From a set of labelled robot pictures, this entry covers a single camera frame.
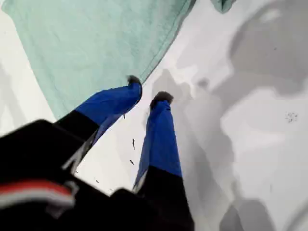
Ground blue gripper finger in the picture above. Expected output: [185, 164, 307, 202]
[131, 91, 195, 231]
[55, 76, 143, 145]

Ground pale green T-shirt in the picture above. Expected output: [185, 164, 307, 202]
[1, 0, 235, 120]

